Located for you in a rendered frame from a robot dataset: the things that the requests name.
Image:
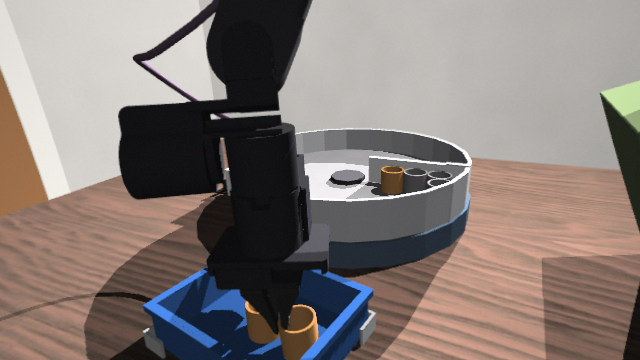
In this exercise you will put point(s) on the grey round turntable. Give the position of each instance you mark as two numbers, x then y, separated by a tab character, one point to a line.
369	228

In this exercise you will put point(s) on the bronze bushing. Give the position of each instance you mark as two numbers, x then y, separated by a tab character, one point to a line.
392	179
258	329
302	334

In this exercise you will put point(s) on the blue open crate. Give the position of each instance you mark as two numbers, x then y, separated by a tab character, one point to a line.
196	304

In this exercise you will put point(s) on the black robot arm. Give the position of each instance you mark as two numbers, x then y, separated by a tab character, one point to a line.
168	150

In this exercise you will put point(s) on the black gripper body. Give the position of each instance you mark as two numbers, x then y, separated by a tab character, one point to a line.
272	251

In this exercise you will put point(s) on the grey steel bushing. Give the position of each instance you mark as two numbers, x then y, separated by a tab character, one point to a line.
439	175
436	182
414	180

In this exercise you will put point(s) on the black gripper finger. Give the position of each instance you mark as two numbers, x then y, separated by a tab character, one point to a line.
259	300
285	302

